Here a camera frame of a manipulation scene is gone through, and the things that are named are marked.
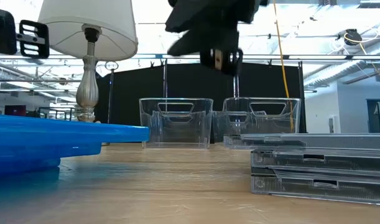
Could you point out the metal frame crossbar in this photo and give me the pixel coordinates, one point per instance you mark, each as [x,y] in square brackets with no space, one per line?
[317,57]

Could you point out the clear plastic bin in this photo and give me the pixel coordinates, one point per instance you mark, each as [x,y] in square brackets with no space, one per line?
[177,133]
[258,124]

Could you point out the backdrop stand pole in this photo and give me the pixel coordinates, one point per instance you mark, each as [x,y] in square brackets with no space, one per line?
[165,81]
[236,87]
[110,93]
[300,93]

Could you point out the black backdrop curtain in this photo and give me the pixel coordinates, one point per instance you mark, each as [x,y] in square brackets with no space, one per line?
[196,84]

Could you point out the white wall box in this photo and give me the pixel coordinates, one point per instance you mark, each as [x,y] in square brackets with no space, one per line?
[332,124]

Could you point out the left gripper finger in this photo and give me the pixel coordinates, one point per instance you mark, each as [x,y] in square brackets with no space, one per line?
[43,39]
[3,31]

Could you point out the black metal rack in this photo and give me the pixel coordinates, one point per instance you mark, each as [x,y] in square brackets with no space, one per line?
[57,109]

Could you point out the dark red monitor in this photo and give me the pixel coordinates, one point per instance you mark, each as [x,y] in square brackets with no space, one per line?
[15,110]

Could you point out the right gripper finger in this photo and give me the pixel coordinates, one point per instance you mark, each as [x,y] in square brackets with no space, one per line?
[214,42]
[214,12]

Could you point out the clear jewel case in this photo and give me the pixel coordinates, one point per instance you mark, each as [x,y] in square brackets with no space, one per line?
[301,160]
[317,141]
[301,188]

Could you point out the white shade silver table lamp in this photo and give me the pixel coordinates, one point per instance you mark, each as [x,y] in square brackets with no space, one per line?
[87,18]

